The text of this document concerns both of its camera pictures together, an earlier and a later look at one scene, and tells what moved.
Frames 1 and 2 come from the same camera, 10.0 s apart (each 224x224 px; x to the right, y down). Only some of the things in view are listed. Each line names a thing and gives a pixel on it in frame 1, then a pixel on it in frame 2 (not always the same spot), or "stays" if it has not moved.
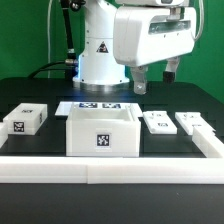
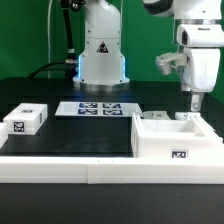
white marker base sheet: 65,107 stays
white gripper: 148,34 -> 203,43
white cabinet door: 188,120 stays
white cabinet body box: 103,130 -> 174,139
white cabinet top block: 26,118 stays
